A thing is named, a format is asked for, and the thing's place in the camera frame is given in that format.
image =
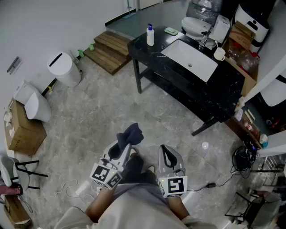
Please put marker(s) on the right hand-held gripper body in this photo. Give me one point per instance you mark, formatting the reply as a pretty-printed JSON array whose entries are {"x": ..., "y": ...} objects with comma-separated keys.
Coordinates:
[{"x": 174, "y": 185}]

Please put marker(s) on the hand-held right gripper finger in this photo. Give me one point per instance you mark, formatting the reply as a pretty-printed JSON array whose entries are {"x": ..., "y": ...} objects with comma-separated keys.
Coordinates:
[
  {"x": 161, "y": 163},
  {"x": 179, "y": 163}
]

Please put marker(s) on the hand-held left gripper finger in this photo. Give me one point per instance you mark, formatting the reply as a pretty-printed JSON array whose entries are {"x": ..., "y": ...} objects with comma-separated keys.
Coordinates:
[
  {"x": 127, "y": 154},
  {"x": 109, "y": 149}
]

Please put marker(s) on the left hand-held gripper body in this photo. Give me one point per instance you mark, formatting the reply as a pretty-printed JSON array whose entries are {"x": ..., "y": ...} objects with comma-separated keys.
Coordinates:
[{"x": 100, "y": 174}]

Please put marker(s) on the dark blue cloth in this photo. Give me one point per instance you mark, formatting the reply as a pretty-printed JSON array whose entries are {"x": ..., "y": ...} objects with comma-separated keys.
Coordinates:
[{"x": 130, "y": 135}]

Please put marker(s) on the white bottle with blue cap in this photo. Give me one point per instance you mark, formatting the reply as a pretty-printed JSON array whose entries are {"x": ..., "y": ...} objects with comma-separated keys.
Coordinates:
[{"x": 150, "y": 36}]

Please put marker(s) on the person's right forearm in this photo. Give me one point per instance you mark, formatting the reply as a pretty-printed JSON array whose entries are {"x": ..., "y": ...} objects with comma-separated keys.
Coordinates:
[{"x": 177, "y": 208}]

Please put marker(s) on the person's left forearm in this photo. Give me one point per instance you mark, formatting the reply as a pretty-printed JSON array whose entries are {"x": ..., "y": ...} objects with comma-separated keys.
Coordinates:
[{"x": 100, "y": 203}]

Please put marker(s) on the green spray bottle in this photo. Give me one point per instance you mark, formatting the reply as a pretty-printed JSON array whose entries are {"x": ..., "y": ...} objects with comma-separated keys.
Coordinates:
[
  {"x": 81, "y": 53},
  {"x": 91, "y": 47}
]

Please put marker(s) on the green soap in dish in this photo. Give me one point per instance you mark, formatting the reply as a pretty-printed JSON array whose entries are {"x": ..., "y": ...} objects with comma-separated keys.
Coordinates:
[{"x": 176, "y": 33}]

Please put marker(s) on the green soap bar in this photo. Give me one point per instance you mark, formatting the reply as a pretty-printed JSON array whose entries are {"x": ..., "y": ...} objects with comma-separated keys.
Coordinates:
[{"x": 170, "y": 30}]

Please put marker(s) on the person's left leg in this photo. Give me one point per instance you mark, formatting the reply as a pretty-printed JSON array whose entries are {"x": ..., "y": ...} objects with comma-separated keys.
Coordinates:
[{"x": 134, "y": 167}]

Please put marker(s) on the person's leg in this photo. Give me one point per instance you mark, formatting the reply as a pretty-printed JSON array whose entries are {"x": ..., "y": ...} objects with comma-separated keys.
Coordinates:
[
  {"x": 149, "y": 176},
  {"x": 134, "y": 167}
]

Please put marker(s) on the person's right leg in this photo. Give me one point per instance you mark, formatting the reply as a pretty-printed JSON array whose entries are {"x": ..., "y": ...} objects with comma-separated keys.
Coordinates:
[{"x": 149, "y": 176}]

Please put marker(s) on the black power adapter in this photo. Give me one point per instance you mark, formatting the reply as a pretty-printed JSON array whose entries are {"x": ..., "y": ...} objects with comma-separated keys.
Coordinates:
[{"x": 211, "y": 185}]

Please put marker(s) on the person's light grey shirt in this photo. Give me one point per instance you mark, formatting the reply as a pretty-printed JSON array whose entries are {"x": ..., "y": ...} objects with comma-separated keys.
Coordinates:
[{"x": 134, "y": 214}]

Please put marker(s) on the low wooden shelf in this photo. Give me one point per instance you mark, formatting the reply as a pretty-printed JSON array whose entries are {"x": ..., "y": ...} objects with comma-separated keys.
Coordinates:
[{"x": 241, "y": 130}]

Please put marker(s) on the brown cardboard box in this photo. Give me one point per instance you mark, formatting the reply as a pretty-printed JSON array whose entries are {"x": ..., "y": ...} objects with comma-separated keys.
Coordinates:
[{"x": 24, "y": 136}]

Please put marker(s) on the black marble vanity table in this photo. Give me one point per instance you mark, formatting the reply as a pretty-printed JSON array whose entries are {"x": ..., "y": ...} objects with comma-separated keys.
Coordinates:
[{"x": 223, "y": 89}]

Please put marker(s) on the white round bin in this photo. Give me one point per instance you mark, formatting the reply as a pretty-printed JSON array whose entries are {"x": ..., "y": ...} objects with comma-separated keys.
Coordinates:
[{"x": 64, "y": 71}]

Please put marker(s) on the grey chair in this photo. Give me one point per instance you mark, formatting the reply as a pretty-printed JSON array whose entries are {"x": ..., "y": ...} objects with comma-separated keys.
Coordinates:
[{"x": 9, "y": 172}]

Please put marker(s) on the small cardboard box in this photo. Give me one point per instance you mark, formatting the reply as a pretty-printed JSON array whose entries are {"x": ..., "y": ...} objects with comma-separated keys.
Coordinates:
[{"x": 15, "y": 211}]

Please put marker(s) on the white desk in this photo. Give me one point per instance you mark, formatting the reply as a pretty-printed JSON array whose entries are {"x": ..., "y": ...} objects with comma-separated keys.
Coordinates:
[{"x": 273, "y": 143}]

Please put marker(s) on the wooden steps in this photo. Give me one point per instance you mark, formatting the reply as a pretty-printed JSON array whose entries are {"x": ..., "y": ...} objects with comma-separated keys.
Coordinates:
[{"x": 107, "y": 52}]

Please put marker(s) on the toilet brush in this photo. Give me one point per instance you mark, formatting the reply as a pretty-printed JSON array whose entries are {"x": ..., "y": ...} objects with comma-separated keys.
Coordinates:
[{"x": 75, "y": 58}]

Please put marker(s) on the crumpled white tissue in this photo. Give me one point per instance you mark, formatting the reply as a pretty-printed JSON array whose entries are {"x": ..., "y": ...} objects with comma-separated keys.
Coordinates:
[{"x": 7, "y": 117}]

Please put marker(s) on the large open cardboard box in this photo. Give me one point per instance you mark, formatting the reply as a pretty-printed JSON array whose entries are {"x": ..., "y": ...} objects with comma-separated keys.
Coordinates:
[{"x": 250, "y": 82}]

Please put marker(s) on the white sink basin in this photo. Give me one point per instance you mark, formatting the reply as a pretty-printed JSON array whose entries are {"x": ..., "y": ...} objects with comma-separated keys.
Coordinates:
[{"x": 190, "y": 56}]

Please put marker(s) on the white cup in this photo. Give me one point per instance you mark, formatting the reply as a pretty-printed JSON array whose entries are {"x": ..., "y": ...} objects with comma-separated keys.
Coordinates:
[{"x": 219, "y": 54}]

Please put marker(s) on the white appliance with black band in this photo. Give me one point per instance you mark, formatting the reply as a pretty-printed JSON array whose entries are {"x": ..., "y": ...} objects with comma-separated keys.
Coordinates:
[{"x": 274, "y": 94}]

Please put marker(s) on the clear plastic bags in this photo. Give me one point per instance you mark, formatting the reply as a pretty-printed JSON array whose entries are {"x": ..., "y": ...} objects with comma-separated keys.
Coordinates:
[{"x": 243, "y": 59}]

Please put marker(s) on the chrome faucet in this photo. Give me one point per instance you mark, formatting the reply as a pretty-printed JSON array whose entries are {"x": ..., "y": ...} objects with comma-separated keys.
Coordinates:
[{"x": 203, "y": 41}]

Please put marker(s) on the small red object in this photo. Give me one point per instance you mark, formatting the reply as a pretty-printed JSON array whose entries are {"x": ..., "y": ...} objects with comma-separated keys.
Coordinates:
[{"x": 254, "y": 54}]

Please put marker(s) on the mop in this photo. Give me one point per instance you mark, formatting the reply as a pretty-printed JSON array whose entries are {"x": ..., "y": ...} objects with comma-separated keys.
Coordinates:
[{"x": 129, "y": 15}]

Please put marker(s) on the white toilet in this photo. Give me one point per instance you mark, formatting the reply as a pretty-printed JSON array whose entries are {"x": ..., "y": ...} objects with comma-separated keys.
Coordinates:
[{"x": 196, "y": 26}]

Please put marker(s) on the red-printed cardboard box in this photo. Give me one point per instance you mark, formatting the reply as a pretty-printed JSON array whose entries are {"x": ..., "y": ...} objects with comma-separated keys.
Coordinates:
[{"x": 242, "y": 35}]

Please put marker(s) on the white door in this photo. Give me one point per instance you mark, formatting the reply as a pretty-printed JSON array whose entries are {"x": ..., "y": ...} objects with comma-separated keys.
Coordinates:
[{"x": 149, "y": 3}]

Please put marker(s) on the plastic-wrapped grey toilet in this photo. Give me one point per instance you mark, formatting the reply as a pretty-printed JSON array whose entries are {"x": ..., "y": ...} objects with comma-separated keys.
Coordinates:
[{"x": 205, "y": 10}]

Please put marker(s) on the white machine with black face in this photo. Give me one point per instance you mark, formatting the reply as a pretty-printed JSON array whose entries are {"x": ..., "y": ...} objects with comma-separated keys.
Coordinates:
[{"x": 254, "y": 22}]

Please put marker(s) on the black frame chair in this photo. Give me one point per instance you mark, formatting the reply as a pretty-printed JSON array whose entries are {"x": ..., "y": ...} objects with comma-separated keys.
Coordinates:
[{"x": 266, "y": 210}]

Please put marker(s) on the grey wall fixture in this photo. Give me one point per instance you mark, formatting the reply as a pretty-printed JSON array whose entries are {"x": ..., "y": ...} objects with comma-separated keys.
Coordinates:
[{"x": 13, "y": 65}]

